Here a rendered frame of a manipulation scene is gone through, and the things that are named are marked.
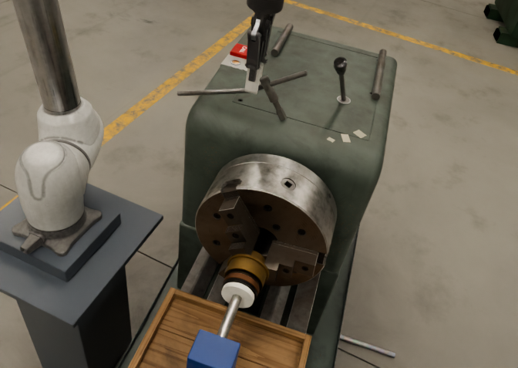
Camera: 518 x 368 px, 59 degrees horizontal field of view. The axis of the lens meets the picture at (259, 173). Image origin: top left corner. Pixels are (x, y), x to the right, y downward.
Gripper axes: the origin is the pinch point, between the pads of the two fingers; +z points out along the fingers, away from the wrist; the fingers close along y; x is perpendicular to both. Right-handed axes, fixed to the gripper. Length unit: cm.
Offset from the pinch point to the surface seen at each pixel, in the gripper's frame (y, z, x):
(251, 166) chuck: 16.0, 12.1, 6.0
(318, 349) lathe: 13, 81, 36
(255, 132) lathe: 5.9, 10.6, 3.6
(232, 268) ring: 35.0, 23.5, 9.3
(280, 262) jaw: 29.2, 24.3, 18.3
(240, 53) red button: -23.7, 8.0, -10.4
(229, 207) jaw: 27.2, 15.0, 5.0
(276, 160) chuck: 13.2, 11.0, 10.7
